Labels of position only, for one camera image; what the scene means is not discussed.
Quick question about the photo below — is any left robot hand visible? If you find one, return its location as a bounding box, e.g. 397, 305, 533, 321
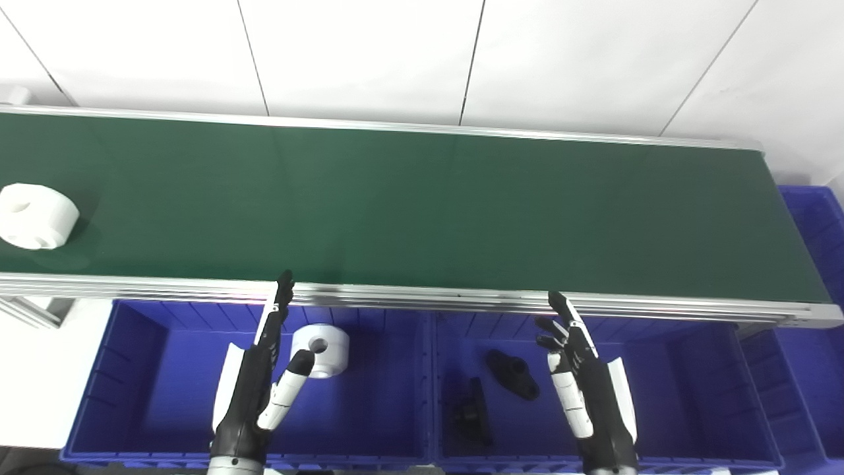
210, 269, 317, 460

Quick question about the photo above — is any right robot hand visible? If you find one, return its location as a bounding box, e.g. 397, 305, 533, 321
535, 290, 640, 471

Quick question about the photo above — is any white cylindrical part side hole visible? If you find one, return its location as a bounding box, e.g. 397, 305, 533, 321
0, 183, 80, 251

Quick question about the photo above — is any blue plastic bin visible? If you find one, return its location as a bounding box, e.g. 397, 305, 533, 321
431, 310, 785, 473
61, 300, 434, 468
737, 185, 844, 475

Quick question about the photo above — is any white cylindrical part centre hole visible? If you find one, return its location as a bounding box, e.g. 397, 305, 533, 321
291, 323, 351, 379

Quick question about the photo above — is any green conveyor belt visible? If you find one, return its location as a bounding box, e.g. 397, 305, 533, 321
0, 112, 833, 304
0, 104, 844, 330

